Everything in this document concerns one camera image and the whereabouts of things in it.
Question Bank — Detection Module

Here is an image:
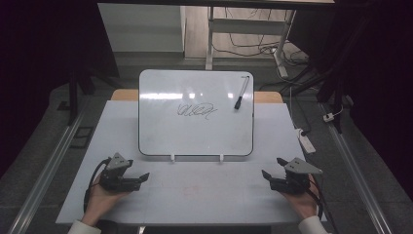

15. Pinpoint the white cable connector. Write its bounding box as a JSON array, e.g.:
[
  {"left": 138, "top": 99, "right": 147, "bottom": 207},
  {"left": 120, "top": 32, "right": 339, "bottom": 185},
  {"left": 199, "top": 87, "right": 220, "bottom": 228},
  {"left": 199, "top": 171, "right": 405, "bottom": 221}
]
[{"left": 322, "top": 106, "right": 345, "bottom": 124}]

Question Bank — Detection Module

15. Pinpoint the white desk frame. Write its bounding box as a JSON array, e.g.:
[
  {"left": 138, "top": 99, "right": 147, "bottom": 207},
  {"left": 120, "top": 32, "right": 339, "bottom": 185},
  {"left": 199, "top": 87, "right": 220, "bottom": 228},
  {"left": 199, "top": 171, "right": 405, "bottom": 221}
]
[{"left": 205, "top": 6, "right": 297, "bottom": 79}]

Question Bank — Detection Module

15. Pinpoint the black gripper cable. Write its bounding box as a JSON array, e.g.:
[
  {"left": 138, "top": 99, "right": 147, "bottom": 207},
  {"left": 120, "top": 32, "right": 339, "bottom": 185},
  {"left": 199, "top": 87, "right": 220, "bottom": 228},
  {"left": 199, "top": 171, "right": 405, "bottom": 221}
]
[
  {"left": 83, "top": 157, "right": 113, "bottom": 214},
  {"left": 307, "top": 176, "right": 326, "bottom": 222}
]

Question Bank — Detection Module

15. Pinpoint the tangle of black floor cables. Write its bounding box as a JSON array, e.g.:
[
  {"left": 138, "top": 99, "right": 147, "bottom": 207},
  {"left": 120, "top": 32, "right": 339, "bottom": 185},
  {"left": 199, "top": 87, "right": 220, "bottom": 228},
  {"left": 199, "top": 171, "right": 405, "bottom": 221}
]
[{"left": 212, "top": 7, "right": 310, "bottom": 67}]

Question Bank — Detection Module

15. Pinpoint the black power cable with plug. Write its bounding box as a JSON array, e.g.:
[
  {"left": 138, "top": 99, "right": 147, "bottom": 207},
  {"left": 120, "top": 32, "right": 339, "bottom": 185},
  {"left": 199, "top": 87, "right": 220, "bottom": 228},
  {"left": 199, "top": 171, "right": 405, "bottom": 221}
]
[{"left": 288, "top": 85, "right": 312, "bottom": 137}]

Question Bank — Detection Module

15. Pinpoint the person's left hand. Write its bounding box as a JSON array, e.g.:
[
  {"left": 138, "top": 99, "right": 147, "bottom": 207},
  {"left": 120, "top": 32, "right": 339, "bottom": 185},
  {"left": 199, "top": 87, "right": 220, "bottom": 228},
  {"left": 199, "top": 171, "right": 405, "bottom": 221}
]
[{"left": 81, "top": 180, "right": 131, "bottom": 226}]

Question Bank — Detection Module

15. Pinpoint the white power strip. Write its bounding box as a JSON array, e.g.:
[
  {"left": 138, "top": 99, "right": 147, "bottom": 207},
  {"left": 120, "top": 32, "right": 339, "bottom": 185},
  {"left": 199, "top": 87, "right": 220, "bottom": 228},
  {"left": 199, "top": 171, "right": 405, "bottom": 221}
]
[{"left": 294, "top": 128, "right": 317, "bottom": 155}]

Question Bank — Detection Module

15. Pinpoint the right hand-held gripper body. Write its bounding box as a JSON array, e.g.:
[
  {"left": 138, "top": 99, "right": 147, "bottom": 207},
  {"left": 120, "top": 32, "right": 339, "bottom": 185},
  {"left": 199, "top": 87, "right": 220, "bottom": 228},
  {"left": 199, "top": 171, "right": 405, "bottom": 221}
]
[{"left": 269, "top": 157, "right": 323, "bottom": 196}]

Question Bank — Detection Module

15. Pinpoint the black metal stand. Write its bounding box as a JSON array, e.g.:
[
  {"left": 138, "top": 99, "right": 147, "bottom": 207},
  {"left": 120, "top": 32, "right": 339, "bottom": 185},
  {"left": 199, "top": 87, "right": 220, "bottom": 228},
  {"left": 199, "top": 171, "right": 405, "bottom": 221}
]
[
  {"left": 67, "top": 62, "right": 121, "bottom": 127},
  {"left": 280, "top": 62, "right": 354, "bottom": 135}
]

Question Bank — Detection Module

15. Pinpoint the aluminium floor rail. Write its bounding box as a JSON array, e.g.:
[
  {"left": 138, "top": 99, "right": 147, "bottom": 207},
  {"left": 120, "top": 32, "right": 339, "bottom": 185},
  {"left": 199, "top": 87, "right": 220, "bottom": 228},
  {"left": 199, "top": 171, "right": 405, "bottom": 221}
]
[
  {"left": 6, "top": 105, "right": 88, "bottom": 234},
  {"left": 319, "top": 102, "right": 394, "bottom": 234}
]

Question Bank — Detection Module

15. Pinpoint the wooden table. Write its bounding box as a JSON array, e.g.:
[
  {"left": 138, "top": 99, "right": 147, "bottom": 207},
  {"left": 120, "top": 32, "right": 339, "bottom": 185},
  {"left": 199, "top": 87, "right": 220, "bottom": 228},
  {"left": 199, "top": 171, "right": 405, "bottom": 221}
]
[{"left": 110, "top": 89, "right": 284, "bottom": 104}]

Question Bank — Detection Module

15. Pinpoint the white table mat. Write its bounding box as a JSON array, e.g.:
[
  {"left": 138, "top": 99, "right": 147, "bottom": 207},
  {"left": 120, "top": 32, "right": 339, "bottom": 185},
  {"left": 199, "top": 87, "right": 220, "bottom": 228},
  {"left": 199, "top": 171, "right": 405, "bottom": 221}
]
[{"left": 56, "top": 99, "right": 327, "bottom": 226}]

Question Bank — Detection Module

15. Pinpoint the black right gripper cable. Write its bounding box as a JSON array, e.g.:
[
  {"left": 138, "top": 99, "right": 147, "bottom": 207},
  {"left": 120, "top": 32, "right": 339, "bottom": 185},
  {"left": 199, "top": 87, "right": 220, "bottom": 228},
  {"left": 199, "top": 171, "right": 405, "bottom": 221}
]
[{"left": 307, "top": 176, "right": 326, "bottom": 222}]

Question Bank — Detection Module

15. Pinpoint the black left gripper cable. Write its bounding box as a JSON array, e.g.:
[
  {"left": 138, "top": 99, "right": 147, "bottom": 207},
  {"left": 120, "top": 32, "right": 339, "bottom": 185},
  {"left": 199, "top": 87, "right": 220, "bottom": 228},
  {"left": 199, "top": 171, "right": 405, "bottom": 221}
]
[{"left": 83, "top": 157, "right": 113, "bottom": 214}]

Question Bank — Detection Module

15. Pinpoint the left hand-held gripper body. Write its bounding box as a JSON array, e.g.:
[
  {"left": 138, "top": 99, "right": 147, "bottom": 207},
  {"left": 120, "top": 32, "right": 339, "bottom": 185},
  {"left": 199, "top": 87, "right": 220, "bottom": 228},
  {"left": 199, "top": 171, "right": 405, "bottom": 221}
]
[{"left": 98, "top": 152, "right": 142, "bottom": 193}]

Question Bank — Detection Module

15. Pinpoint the person's right hand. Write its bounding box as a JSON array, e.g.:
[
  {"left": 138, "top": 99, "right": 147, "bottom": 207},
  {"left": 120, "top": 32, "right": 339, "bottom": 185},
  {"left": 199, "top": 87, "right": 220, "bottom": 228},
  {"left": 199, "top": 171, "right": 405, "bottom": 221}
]
[{"left": 282, "top": 175, "right": 321, "bottom": 222}]

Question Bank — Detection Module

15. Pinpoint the black whiteboard marker pen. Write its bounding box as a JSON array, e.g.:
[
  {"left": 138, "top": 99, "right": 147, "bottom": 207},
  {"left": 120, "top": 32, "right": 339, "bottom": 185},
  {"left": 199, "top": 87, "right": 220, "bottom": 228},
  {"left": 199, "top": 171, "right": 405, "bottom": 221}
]
[{"left": 234, "top": 75, "right": 251, "bottom": 111}]

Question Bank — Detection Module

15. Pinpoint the white dry-erase whiteboard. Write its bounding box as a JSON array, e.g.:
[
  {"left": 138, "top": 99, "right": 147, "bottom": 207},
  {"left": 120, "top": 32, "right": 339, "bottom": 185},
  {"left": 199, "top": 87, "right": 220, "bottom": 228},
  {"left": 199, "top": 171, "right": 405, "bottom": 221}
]
[{"left": 137, "top": 68, "right": 255, "bottom": 157}]

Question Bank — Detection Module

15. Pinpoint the white cabinet panel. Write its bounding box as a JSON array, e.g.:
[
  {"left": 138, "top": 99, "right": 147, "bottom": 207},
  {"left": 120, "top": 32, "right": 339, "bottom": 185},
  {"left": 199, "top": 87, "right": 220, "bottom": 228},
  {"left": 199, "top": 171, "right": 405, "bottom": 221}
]
[{"left": 96, "top": 3, "right": 187, "bottom": 54}]

